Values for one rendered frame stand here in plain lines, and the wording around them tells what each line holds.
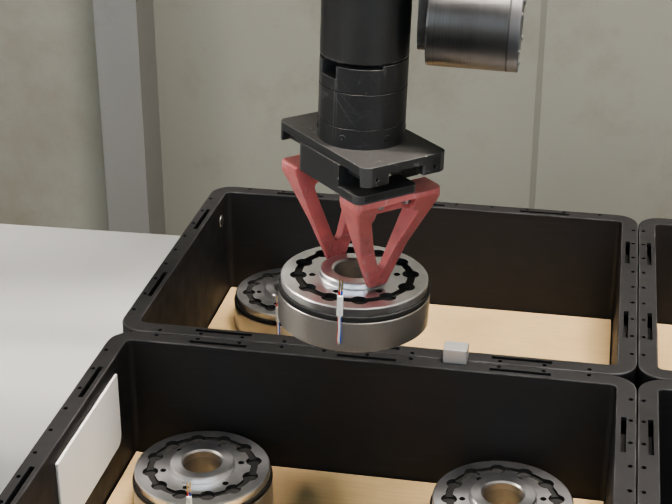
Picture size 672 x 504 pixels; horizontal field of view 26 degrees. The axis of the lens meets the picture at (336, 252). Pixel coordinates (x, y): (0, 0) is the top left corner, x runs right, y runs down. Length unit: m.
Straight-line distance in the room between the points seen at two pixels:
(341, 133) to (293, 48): 2.00
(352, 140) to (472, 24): 0.11
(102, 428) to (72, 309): 0.61
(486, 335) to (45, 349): 0.52
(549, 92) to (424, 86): 0.25
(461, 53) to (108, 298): 0.89
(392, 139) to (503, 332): 0.45
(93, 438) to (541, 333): 0.47
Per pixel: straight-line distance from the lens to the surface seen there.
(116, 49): 2.88
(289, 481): 1.13
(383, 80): 0.91
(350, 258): 1.00
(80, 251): 1.84
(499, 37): 0.89
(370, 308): 0.95
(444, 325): 1.36
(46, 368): 1.58
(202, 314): 1.34
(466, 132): 2.93
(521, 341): 1.34
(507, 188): 2.96
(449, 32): 0.89
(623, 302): 1.20
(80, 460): 1.05
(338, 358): 1.09
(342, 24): 0.90
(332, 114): 0.93
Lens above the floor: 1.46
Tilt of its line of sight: 25 degrees down
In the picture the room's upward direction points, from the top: straight up
